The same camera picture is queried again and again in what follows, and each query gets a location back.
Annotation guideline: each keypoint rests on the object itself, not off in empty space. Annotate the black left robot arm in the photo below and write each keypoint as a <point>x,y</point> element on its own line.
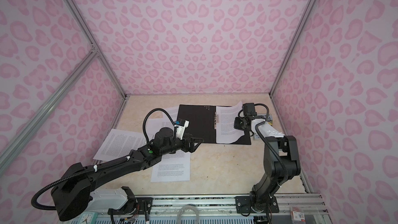
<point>70,195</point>

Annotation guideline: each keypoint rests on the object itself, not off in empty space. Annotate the teal folder with black inside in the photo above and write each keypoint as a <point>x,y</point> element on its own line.
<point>202,123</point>

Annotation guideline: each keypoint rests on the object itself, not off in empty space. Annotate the left aluminium frame post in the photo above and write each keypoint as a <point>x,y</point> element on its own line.
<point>83,25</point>

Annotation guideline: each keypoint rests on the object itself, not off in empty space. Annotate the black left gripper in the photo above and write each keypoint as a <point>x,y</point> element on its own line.
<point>192,148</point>

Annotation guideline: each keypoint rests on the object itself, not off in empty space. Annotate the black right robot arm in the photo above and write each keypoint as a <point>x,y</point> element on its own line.
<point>281,161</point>

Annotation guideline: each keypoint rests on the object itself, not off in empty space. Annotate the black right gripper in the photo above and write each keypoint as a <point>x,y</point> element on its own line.
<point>236,125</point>

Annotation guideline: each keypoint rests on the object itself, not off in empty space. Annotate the treehouse storey book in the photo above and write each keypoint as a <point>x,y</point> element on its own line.
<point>266,129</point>

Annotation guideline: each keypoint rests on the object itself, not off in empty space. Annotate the aluminium frame post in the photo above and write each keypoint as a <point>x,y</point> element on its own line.
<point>303,21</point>
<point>83,25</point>

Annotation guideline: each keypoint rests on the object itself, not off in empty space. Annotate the diagonal aluminium frame bar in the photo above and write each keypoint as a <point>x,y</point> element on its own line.
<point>20,140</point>

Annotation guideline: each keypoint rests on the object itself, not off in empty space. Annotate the printed paper sheet back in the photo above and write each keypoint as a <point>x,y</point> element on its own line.
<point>173,112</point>

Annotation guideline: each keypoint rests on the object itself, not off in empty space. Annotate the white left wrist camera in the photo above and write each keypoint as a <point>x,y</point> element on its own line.
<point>179,128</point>

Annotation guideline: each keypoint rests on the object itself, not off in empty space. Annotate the red white label packet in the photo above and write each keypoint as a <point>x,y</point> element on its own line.
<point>297,215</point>

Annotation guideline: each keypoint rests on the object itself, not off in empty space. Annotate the small green clock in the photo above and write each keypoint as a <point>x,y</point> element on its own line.
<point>87,218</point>

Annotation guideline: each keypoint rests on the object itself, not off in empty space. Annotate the right aluminium frame post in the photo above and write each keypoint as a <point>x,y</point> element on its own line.
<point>303,21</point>

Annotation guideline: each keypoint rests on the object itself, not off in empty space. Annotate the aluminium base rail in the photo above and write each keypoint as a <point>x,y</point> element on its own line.
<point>215,209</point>

